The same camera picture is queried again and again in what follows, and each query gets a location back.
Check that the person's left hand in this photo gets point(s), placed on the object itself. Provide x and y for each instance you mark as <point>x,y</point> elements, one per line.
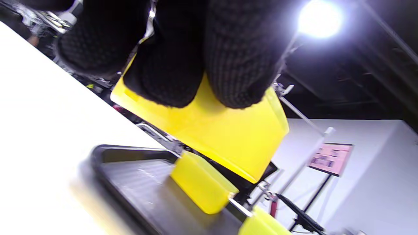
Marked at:
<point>169,49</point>

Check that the large yellow plastic bin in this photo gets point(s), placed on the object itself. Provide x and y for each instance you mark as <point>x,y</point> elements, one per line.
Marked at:
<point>225,133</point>

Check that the black plastic tray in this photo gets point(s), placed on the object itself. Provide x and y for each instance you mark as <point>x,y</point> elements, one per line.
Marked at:
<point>143,182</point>

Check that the small yellow plastic bin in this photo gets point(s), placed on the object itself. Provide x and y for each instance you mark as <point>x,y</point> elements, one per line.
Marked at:
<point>261,225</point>
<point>202,182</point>

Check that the bright ceiling lamp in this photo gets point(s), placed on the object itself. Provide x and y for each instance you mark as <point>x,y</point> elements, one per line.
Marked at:
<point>320,18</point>

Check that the pink sign board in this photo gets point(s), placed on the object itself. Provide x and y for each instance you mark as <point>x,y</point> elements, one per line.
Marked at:
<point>330,159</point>

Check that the metal camera rig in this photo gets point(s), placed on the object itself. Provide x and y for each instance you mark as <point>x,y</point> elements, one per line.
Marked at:
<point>49,19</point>

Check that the silver metal pole frame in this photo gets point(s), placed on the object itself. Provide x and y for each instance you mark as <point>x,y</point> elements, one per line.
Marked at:
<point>302,114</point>

